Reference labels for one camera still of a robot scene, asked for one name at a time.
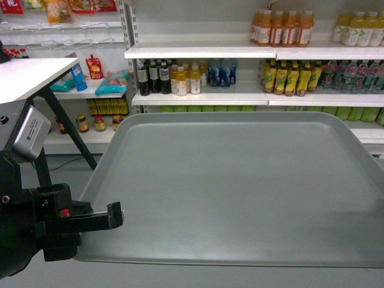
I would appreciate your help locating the red spouted sauce pouch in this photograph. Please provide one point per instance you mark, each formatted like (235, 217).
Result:
(94, 67)

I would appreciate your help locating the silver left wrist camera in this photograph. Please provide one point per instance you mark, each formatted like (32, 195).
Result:
(32, 134)

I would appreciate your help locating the white checkout counter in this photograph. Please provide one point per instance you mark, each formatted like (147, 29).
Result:
(21, 78)

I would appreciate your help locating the grey rectangular serving tray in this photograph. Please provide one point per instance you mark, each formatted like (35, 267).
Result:
(238, 189)

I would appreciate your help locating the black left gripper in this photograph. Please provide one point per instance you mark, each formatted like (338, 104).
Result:
(19, 243)

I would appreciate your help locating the teal snack bag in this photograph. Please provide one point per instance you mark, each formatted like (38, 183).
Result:
(115, 82)

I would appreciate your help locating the white metal store shelf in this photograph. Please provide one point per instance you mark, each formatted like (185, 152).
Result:
(197, 30)

